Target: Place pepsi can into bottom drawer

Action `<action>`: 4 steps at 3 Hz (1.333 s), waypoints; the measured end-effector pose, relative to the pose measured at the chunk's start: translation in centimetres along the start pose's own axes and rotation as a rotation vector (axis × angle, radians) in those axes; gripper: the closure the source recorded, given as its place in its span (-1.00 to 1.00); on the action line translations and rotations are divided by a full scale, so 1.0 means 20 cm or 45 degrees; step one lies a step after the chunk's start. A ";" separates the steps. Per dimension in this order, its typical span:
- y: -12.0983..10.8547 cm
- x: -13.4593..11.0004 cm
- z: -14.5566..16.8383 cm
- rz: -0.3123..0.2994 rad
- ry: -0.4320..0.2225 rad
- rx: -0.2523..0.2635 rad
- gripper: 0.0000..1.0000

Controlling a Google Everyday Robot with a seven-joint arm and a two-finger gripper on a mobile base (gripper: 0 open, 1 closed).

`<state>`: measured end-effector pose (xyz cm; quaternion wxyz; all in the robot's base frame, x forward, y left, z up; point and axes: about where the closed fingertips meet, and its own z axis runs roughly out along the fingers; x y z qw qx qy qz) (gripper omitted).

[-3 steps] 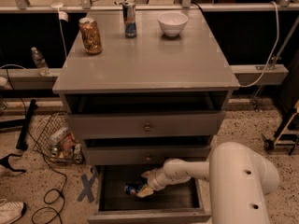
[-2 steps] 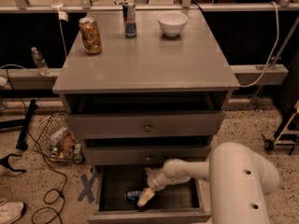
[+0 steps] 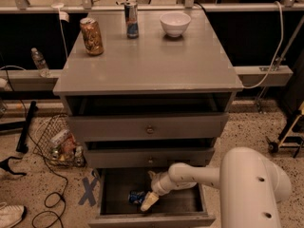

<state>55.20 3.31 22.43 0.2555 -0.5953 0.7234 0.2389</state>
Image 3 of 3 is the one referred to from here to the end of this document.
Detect clear plastic water bottle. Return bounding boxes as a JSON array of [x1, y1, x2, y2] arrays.
[[31, 47, 50, 78]]

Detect blue crushed pepsi can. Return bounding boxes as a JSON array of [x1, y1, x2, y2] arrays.
[[128, 191, 145, 205]]

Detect gold soda can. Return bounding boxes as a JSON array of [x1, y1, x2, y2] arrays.
[[80, 17, 104, 56]]

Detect grey top drawer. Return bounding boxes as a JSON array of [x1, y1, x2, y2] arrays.
[[67, 113, 229, 142]]

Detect white sneaker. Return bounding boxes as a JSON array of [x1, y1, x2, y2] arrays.
[[0, 202, 27, 228]]

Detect tall blue silver can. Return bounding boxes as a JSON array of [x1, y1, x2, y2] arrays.
[[123, 2, 139, 39]]

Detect white ceramic bowl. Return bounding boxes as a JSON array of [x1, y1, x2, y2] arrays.
[[160, 12, 191, 37]]

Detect white cable right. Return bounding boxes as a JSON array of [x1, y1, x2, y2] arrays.
[[242, 1, 285, 91]]

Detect wire basket with items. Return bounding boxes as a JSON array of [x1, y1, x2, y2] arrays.
[[34, 114, 86, 167]]

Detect black metal stand bar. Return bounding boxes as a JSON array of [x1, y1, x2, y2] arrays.
[[16, 101, 38, 154]]

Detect grey open bottom drawer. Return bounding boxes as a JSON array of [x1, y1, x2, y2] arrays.
[[88, 168, 216, 228]]

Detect black wheeled cart frame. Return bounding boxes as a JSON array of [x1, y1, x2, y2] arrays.
[[266, 102, 304, 158]]

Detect grey middle drawer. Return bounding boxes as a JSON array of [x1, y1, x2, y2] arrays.
[[85, 147, 215, 168]]

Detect grey drawer cabinet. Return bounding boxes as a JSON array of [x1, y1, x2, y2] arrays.
[[52, 9, 245, 228]]

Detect white hanging cable left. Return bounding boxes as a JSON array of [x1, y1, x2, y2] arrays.
[[47, 0, 70, 62]]

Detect black floor cable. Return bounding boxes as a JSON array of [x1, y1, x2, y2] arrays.
[[0, 66, 70, 228]]

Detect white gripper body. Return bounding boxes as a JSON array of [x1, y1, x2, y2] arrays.
[[151, 172, 175, 196]]

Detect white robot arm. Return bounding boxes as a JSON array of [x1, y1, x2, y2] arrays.
[[141, 147, 292, 228]]

